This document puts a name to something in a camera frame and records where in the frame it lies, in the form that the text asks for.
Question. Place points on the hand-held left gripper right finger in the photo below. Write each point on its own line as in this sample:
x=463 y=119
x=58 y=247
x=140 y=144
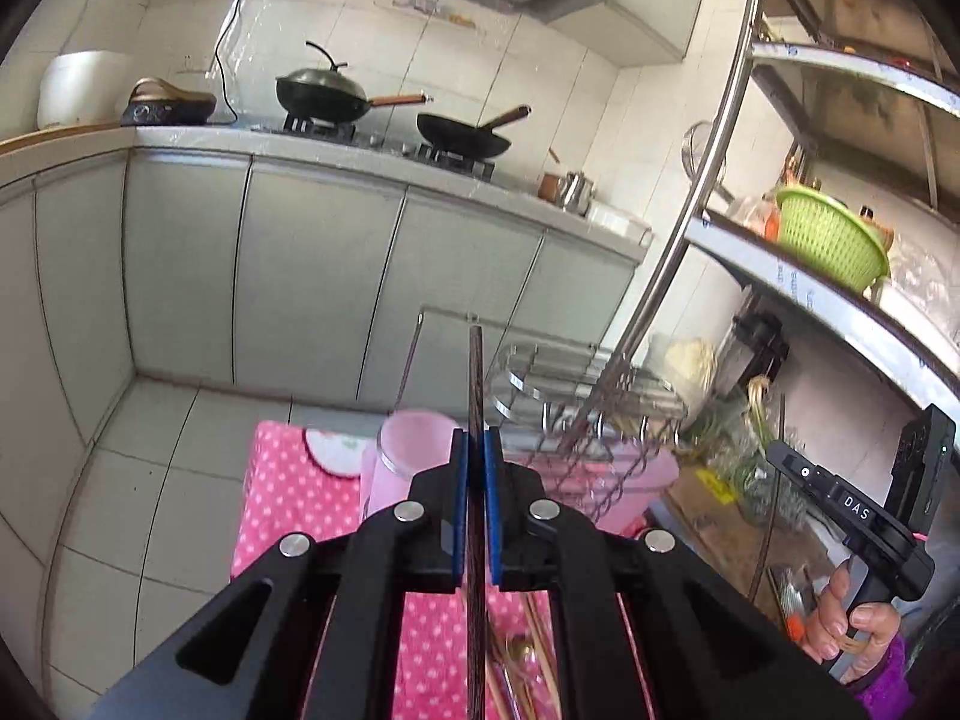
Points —
x=493 y=510

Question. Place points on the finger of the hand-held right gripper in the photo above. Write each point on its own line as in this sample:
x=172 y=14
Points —
x=799 y=469

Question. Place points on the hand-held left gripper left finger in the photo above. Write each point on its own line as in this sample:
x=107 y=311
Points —
x=459 y=510

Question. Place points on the dark wooden chopstick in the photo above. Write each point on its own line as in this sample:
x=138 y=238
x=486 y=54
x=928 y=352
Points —
x=475 y=390

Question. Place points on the gold metal spoon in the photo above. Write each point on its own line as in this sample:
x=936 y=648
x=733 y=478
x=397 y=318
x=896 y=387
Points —
x=517 y=649

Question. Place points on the person's right hand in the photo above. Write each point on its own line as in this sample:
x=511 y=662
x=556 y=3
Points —
x=825 y=622

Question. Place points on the green onions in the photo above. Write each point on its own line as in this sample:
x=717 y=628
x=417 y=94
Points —
x=731 y=442

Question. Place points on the black blender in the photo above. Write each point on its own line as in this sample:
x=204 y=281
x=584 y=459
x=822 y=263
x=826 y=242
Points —
x=754 y=349

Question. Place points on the pink polka dot blanket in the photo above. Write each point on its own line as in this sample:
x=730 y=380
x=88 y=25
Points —
x=435 y=637

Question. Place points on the light wooden chopstick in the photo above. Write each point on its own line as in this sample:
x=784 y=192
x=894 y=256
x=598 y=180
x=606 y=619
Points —
x=541 y=637
x=499 y=690

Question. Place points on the pale cabbage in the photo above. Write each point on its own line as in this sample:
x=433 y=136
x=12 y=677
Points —
x=690 y=364

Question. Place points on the stainless steel shelf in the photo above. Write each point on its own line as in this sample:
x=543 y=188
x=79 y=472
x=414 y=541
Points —
x=825 y=300

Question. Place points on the green plastic basket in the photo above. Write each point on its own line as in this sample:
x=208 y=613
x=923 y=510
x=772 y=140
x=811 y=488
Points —
x=829 y=236

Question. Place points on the grey kitchen cabinet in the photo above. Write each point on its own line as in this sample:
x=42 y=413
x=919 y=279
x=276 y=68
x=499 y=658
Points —
x=300 y=277

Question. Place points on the small steel kettle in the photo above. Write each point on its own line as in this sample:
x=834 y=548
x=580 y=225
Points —
x=576 y=193

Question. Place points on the brown cup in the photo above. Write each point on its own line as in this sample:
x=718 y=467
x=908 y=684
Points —
x=549 y=186

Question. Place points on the black frying wok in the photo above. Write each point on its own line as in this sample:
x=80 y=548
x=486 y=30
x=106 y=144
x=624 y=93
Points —
x=461 y=139

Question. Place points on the black gas stove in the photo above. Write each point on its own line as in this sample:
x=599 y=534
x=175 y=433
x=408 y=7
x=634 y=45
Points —
x=375 y=139

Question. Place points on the black wok with lid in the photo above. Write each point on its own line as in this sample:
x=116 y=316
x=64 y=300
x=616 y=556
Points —
x=322 y=94

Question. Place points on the white rice cooker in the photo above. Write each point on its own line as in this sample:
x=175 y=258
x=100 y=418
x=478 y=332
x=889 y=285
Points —
x=75 y=86

